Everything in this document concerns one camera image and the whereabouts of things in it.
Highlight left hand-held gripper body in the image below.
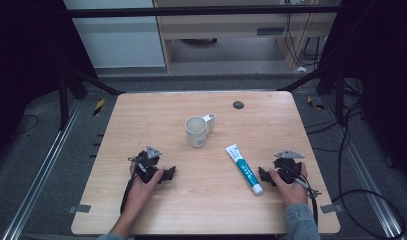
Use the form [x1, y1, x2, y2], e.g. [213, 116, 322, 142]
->
[128, 145, 163, 184]

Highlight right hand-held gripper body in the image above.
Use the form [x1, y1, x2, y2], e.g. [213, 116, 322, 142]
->
[273, 149, 306, 185]

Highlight person's right hand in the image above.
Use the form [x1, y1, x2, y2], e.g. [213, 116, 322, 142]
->
[269, 162, 309, 207]

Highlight person's left hand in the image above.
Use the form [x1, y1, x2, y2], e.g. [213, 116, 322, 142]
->
[125, 162, 166, 216]

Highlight white and teal toothpaste tube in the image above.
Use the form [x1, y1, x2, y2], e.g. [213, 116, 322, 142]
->
[224, 143, 265, 196]

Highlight yellow and black tape strip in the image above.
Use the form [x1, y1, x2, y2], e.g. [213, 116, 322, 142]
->
[92, 98, 106, 117]
[306, 95, 325, 111]

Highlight black metal stand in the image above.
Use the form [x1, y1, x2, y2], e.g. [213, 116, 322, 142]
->
[56, 64, 126, 132]
[276, 63, 347, 127]

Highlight white cabinet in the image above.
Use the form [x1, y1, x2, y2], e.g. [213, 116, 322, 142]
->
[62, 0, 167, 70]

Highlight dark curtain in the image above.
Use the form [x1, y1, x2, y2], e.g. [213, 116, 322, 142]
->
[0, 0, 99, 164]
[319, 0, 407, 186]

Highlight light wooden desk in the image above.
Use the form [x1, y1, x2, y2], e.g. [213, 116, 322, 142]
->
[153, 0, 339, 72]

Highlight left hand-held gripper cable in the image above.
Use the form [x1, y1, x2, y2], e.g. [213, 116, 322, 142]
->
[119, 156, 147, 215]

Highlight hand-held gripper cable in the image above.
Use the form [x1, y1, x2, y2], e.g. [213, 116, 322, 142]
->
[119, 156, 147, 215]
[284, 165, 323, 228]

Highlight white cup with handle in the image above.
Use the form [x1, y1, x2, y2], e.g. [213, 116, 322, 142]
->
[184, 113, 216, 149]

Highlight right hand-held gripper cable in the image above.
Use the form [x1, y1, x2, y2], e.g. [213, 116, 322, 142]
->
[284, 165, 323, 228]

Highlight grey metal table bracket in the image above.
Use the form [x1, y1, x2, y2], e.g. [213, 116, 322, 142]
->
[67, 203, 92, 215]
[319, 202, 345, 215]

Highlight aluminium floor rail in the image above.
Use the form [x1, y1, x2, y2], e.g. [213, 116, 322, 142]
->
[320, 95, 405, 240]
[0, 99, 84, 240]

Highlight looped black floor cable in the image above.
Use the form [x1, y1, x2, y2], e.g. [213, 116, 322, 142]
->
[330, 99, 407, 240]

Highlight hanging black cables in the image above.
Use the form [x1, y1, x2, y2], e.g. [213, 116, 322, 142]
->
[284, 12, 324, 68]

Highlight thin black floor cable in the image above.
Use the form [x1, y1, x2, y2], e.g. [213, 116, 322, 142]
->
[11, 114, 40, 137]

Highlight black horizontal frame bar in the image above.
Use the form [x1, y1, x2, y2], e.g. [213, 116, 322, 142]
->
[65, 4, 341, 19]

